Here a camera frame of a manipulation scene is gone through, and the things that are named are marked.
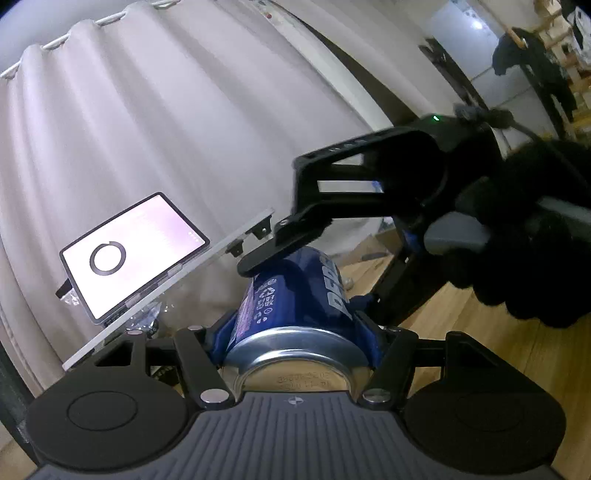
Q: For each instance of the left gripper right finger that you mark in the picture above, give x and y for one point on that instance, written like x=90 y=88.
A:
x=391 y=356

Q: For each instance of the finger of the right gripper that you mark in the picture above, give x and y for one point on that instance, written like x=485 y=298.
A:
x=291 y=234
x=409 y=281

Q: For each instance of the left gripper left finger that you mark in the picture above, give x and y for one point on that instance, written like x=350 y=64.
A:
x=200 y=379

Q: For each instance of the blue Pepsi can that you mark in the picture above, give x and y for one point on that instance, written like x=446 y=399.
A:
x=296 y=332

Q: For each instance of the cardboard box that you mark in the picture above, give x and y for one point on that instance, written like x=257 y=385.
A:
x=375 y=246

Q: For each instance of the white lap desk stand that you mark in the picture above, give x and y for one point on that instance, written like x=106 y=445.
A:
x=259 y=223

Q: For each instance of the beige curtain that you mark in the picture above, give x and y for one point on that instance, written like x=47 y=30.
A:
x=205 y=101

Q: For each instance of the tablet with white screen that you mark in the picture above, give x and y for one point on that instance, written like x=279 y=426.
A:
x=120 y=261

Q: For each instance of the clear snack bag black label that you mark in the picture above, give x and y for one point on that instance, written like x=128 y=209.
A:
x=145 y=320

